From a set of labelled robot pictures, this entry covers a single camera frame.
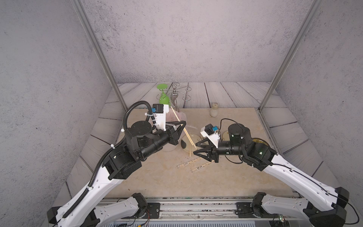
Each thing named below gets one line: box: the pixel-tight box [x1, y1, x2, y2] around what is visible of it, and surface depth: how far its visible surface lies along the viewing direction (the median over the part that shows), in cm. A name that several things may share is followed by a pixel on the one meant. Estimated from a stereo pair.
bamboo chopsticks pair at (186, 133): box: [170, 105, 198, 149], surface depth 57 cm
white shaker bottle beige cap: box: [209, 102, 219, 118], surface depth 114 cm
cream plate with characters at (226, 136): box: [222, 130, 231, 141], surface depth 52 cm
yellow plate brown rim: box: [251, 137, 270, 147], surface depth 102 cm
